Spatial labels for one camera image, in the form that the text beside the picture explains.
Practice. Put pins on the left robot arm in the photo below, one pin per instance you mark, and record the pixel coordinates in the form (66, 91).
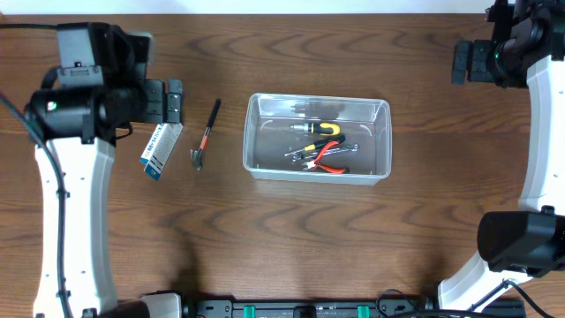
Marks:
(88, 102)

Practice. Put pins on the small black handled hammer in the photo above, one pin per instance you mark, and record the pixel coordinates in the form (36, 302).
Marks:
(196, 155)

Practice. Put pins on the red handled pliers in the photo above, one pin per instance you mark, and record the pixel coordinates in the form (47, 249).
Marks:
(319, 163)

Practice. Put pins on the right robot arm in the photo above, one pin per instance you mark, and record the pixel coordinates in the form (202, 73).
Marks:
(526, 50)

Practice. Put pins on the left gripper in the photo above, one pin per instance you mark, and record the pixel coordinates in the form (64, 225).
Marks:
(150, 113)

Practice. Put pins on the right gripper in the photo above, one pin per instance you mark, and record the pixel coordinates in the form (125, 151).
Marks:
(480, 68)

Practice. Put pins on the clear plastic storage container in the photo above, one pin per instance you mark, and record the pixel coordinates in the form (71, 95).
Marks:
(268, 136)

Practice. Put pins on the black mounting rail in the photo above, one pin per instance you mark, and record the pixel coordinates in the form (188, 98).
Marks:
(224, 308)

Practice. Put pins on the slim black yellow screwdriver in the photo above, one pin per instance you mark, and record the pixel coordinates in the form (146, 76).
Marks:
(317, 145)

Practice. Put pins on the blue white screwdriver box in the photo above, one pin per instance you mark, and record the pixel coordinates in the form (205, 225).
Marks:
(158, 149)

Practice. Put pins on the stubby yellow black screwdriver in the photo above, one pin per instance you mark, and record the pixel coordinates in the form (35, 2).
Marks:
(323, 128)

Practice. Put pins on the silver combination wrench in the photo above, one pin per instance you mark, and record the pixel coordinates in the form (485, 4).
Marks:
(309, 156)

